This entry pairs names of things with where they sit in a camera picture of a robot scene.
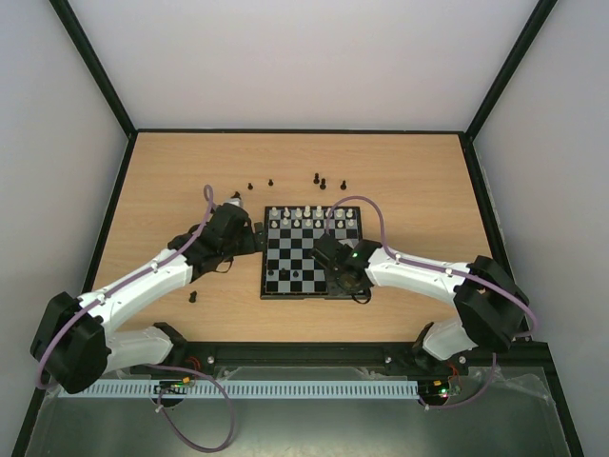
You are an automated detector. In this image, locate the black folding chess board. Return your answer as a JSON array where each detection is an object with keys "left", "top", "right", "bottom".
[{"left": 259, "top": 205, "right": 370, "bottom": 302}]

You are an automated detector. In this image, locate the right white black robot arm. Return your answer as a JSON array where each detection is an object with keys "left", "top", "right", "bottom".
[{"left": 311, "top": 234, "right": 528, "bottom": 373}]

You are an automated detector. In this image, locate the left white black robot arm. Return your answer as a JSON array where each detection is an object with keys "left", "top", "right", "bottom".
[{"left": 30, "top": 198, "right": 264, "bottom": 394}]

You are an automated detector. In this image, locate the black aluminium frame rail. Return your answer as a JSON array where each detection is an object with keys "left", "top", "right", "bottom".
[{"left": 47, "top": 340, "right": 553, "bottom": 377}]

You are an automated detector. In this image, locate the light blue slotted cable duct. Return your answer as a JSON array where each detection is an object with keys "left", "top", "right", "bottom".
[{"left": 58, "top": 379, "right": 419, "bottom": 400}]

